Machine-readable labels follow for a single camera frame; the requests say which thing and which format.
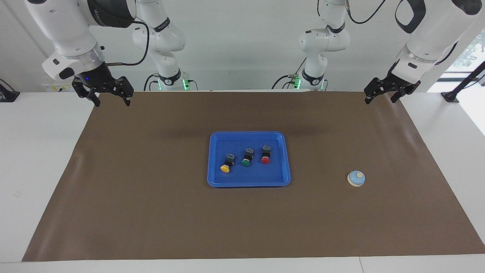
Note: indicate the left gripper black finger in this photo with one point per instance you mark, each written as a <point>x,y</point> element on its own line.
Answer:
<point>396,98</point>
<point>368,100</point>

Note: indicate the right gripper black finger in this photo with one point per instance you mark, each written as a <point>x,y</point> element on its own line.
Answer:
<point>96,99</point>
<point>127,100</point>

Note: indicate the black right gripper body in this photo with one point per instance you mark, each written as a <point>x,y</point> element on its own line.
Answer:
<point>96,79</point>

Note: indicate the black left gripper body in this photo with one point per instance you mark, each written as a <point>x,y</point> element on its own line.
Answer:
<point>394,83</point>

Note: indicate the red push button switch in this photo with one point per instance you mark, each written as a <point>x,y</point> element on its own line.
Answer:
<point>265,157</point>

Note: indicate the yellow push button switch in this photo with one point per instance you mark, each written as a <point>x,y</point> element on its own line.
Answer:
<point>226,167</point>

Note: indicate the green push button switch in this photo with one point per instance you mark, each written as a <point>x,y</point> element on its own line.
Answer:
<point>246,161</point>

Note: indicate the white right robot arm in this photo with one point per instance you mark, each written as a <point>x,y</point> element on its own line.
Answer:
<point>64,30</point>

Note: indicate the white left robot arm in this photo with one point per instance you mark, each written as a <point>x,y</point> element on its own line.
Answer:
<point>428,34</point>

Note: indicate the light blue call bell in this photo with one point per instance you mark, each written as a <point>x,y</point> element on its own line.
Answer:
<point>355,177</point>

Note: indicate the blue plastic tray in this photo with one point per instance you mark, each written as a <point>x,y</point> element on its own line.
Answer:
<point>250,176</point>

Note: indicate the brown table mat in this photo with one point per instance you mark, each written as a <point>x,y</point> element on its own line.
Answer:
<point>242,220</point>

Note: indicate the white wall socket box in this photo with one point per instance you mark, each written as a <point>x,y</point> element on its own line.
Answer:
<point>51,87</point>

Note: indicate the black camera stand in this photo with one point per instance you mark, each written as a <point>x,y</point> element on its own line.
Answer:
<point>460,85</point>

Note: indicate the black clamp mount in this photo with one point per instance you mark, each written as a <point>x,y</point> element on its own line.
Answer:
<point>7,95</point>

